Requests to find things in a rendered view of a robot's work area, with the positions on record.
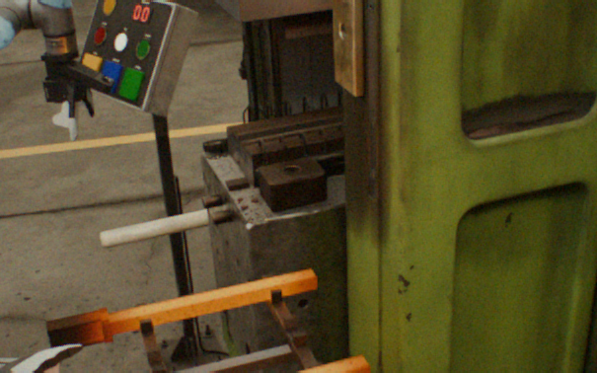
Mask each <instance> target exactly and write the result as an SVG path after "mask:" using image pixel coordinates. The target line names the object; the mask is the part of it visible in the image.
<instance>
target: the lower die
mask: <svg viewBox="0 0 597 373"><path fill-rule="evenodd" d="M341 115H343V106H339V107H333V108H327V109H321V110H316V111H310V112H299V113H294V114H289V115H282V116H277V117H271V118H270V119H265V120H260V121H253V122H248V123H241V124H236V125H231V126H226V135H227V145H229V153H230V154H231V156H232V157H233V159H234V161H235V162H236V164H237V165H238V161H239V165H238V167H239V168H240V169H241V170H243V172H244V173H245V176H246V177H247V178H248V180H249V181H250V183H251V184H252V185H253V187H259V186H260V180H258V179H257V177H255V169H258V168H259V167H262V163H263V151H262V146H261V147H259V141H260V139H261V140H263V142H264V145H265V152H266V161H267V164H268V165H273V164H278V163H282V162H284V157H285V156H284V143H282V140H281V142H278V137H279V136H280V135H281V136H284V138H285V140H286V144H287V157H288V158H289V160H294V159H299V158H303V157H304V153H305V151H304V139H303V136H302V138H299V134H300V131H303V133H304V134H305V136H306V139H307V153H308V155H309V157H311V156H316V155H321V154H323V151H325V136H323V133H322V135H319V128H320V127H322V128H324V129H325V130H326V134H327V136H328V150H329V152H330V153H332V152H335V151H341V150H343V145H344V135H343V129H342V128H341V130H338V127H339V125H340V124H343V122H341V123H335V124H330V125H325V126H318V127H313V128H307V129H302V130H295V131H290V133H285V134H279V135H274V136H268V137H263V138H258V139H252V140H246V141H244V147H243V144H241V143H240V142H239V135H245V134H250V133H255V131H262V130H267V129H273V128H278V127H284V126H289V125H294V124H301V123H306V122H312V121H318V120H323V119H329V117H334V116H341ZM322 169H323V170H325V171H326V172H327V173H328V172H332V171H338V170H343V169H345V164H339V165H334V166H329V167H324V168H322Z"/></svg>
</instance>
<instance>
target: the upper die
mask: <svg viewBox="0 0 597 373"><path fill-rule="evenodd" d="M214 1H215V2H216V3H217V4H219V5H220V6H221V7H222V8H223V9H224V10H227V11H228V12H229V13H230V14H231V15H233V17H234V18H235V19H236V20H237V21H239V22H241V23H245V22H252V21H260V20H266V19H274V18H281V16H289V15H295V14H303V13H311V12H318V11H326V10H331V9H332V8H333V0H214Z"/></svg>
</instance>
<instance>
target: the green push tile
mask: <svg viewBox="0 0 597 373"><path fill-rule="evenodd" d="M145 75H146V74H145V73H142V71H138V70H135V69H132V68H129V67H127V68H126V73H125V76H123V79H122V82H121V87H120V90H119V93H118V94H119V95H120V96H122V97H125V98H129V99H131V100H133V101H136V103H137V99H138V96H139V92H141V89H142V85H143V82H144V78H145Z"/></svg>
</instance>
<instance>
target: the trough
mask: <svg viewBox="0 0 597 373"><path fill-rule="evenodd" d="M341 122H343V115H341V116H334V117H329V119H323V120H318V121H312V122H306V123H301V124H294V125H289V126H284V127H278V128H273V129H267V130H262V131H255V133H250V134H245V135H239V142H240V143H241V144H243V147H244V141H246V140H252V139H258V138H263V137H268V136H274V135H279V134H285V133H290V131H295V130H302V129H307V128H313V127H318V126H325V125H330V124H335V123H341Z"/></svg>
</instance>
